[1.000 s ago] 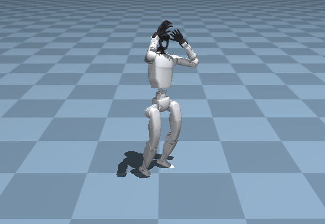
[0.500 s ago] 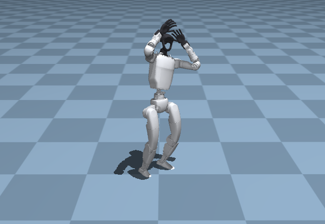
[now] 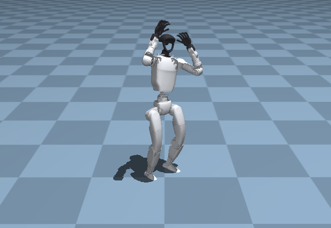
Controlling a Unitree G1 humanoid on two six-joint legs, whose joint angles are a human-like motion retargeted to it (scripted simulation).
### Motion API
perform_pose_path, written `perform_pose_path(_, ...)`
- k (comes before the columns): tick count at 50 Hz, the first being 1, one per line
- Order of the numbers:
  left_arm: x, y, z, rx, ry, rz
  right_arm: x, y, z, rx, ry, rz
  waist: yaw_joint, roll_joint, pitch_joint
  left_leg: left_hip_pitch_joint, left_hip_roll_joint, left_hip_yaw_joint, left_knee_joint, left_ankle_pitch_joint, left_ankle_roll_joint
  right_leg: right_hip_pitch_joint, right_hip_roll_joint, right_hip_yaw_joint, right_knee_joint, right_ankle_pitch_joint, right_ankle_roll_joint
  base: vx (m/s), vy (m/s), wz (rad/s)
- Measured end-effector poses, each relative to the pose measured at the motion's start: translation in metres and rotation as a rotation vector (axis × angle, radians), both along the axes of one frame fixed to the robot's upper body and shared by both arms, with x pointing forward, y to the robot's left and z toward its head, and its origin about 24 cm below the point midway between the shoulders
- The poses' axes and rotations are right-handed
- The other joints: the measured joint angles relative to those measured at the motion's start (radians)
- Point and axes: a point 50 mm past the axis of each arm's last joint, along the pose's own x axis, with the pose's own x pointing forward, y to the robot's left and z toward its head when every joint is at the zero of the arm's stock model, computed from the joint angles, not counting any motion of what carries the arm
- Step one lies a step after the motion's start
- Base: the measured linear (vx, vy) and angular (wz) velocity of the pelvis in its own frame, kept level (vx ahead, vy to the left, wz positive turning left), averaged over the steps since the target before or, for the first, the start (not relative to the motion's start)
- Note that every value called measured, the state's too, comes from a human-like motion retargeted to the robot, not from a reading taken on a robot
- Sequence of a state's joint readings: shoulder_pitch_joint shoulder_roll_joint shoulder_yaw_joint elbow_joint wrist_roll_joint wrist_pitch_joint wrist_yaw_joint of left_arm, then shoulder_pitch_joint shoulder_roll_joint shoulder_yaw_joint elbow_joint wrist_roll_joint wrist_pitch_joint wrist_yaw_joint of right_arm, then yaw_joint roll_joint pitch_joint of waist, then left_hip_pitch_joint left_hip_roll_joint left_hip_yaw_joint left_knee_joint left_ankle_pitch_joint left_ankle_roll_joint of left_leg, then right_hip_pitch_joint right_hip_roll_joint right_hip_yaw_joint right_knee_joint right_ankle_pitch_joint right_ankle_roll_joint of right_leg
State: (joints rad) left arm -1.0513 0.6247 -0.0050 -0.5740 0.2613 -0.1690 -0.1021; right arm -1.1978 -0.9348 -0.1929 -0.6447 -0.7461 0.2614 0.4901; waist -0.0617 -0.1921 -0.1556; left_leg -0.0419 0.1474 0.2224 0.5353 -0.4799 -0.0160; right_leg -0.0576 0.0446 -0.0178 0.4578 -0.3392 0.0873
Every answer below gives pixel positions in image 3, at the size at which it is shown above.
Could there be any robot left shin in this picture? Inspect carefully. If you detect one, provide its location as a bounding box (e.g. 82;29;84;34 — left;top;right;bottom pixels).
166;145;184;166

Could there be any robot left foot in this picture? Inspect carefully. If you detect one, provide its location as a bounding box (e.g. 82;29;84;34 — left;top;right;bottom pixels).
162;162;180;172

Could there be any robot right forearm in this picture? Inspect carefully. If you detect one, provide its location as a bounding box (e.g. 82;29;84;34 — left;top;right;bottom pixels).
142;36;158;62

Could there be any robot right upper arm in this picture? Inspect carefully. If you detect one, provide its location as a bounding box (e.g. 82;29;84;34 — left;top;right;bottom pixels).
143;55;157;67

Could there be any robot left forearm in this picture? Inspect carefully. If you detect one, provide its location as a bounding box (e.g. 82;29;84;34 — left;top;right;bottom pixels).
188;47;203;68

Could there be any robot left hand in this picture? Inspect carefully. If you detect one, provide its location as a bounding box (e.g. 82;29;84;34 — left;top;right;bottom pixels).
177;32;195;51

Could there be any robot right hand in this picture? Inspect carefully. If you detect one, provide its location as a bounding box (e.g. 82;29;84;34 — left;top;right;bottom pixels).
150;20;170;41

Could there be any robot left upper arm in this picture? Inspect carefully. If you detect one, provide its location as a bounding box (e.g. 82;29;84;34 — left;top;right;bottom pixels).
177;58;203;76

